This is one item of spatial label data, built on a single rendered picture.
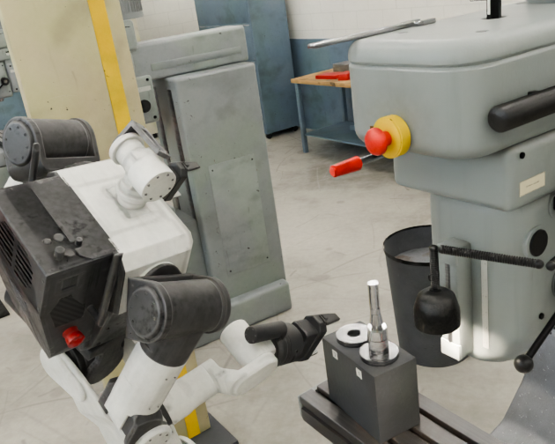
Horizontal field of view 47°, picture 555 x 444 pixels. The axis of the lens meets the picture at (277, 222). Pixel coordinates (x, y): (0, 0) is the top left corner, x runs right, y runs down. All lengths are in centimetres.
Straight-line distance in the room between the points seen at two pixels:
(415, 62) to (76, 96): 177
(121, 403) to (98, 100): 156
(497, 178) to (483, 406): 235
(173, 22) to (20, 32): 834
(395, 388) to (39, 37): 169
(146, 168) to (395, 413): 84
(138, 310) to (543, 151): 65
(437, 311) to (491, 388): 236
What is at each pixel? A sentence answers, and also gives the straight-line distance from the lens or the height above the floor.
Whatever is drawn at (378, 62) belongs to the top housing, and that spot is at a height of 186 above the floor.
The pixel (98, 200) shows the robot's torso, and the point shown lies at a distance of 113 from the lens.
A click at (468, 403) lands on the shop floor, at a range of 324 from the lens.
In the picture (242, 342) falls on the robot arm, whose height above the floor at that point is 132.
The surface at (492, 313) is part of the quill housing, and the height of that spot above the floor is 143.
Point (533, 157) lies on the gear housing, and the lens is 98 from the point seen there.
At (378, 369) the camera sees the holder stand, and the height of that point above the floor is 115.
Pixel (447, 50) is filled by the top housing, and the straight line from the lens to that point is 85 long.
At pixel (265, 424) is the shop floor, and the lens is 321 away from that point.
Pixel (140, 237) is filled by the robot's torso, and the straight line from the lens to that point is 109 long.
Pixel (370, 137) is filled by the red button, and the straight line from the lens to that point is 90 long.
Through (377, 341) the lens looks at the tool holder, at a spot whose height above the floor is 120.
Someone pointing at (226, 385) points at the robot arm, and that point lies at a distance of 127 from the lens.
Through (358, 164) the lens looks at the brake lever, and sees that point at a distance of 101.
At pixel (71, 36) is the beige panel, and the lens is 248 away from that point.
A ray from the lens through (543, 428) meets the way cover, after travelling 168.
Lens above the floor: 199
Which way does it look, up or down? 21 degrees down
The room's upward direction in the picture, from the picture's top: 8 degrees counter-clockwise
